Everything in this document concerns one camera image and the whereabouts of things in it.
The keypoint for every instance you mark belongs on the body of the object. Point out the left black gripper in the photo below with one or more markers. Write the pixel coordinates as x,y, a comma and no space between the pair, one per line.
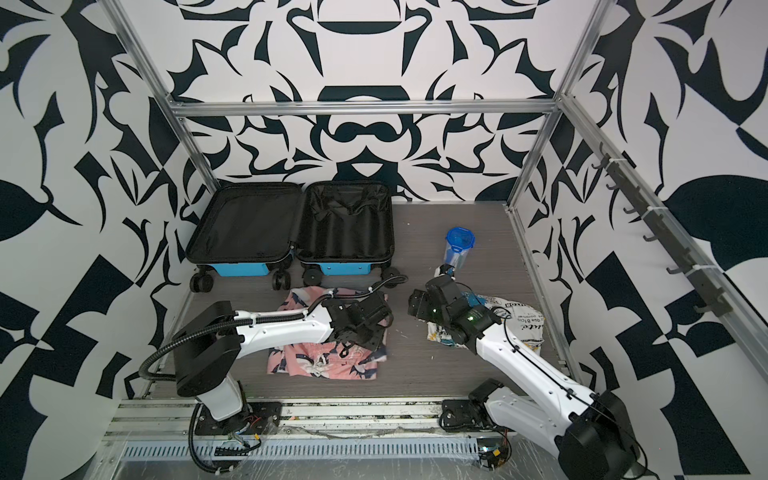
381,334

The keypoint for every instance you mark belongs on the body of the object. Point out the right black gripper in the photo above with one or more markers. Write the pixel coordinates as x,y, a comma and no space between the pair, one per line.
422,300

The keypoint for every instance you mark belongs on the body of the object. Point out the pink patterned shirt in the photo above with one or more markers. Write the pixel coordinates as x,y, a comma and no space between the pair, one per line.
330,360

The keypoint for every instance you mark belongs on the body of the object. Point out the clear cup with blue lid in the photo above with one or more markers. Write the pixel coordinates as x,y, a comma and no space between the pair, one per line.
459,242

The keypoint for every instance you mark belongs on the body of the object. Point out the white blue yellow patterned shirt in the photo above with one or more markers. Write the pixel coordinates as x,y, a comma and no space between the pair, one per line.
523,321

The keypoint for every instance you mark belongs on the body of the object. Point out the blue hard-shell suitcase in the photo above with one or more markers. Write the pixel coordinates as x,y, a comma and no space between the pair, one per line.
257,229

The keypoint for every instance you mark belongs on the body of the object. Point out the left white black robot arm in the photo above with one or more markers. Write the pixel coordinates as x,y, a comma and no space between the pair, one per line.
199,358

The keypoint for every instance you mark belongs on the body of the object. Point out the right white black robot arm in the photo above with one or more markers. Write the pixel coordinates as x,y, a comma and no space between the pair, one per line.
590,434

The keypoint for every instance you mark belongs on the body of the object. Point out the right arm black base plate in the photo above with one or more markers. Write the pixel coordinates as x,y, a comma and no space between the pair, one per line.
465,415

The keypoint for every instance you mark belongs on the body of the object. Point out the white slotted cable duct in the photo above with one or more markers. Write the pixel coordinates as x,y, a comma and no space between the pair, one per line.
353,449

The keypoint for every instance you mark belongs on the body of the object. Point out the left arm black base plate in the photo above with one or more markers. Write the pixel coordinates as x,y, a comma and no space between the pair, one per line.
255,419

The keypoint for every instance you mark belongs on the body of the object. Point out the aluminium frame rails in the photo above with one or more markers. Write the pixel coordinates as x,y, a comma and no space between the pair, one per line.
745,325

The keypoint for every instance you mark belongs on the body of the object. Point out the black wall hook rack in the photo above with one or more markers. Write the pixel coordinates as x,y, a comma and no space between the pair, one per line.
715,290

